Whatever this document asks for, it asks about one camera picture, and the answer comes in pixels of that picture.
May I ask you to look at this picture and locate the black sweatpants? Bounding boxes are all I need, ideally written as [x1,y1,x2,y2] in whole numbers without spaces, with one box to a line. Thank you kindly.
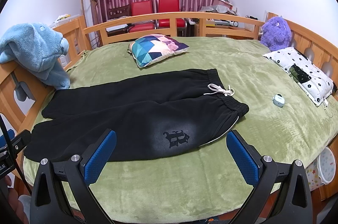
[24,69,249,162]

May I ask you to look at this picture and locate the white plastic basin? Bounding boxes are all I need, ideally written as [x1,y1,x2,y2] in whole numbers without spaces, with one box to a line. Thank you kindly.
[317,147,336,184]

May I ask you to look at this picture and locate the small light blue case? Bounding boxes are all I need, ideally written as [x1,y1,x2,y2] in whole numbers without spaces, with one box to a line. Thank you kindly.
[272,93,285,108]

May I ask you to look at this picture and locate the white floral pillow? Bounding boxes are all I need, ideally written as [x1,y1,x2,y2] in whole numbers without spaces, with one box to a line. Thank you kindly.
[263,47,335,107]

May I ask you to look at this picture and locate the light blue fleece robe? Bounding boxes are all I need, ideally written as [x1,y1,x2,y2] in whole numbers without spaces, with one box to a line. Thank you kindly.
[1,23,71,90]

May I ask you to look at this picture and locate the purple plush toy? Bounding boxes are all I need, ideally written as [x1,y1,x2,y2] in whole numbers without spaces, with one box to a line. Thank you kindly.
[260,16,292,52]

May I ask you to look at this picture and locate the colourful geometric cushion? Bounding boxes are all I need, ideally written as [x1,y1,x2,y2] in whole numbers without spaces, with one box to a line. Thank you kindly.
[128,34,189,69]

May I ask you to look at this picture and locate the dark wooden chair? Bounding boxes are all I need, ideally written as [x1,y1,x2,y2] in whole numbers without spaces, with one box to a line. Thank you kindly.
[106,5,131,37]

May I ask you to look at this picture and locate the left red chair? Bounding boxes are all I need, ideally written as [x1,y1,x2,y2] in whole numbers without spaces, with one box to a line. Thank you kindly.
[128,0,156,33]

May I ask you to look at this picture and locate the red chair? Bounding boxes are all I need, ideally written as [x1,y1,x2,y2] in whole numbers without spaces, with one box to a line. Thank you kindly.
[157,0,187,30]
[128,0,156,33]

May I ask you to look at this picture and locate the right red chair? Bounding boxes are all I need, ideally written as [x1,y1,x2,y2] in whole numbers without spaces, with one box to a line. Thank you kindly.
[157,0,187,30]

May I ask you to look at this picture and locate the wooden bed frame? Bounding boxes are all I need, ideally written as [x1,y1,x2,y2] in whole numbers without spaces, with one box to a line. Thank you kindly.
[0,11,338,201]

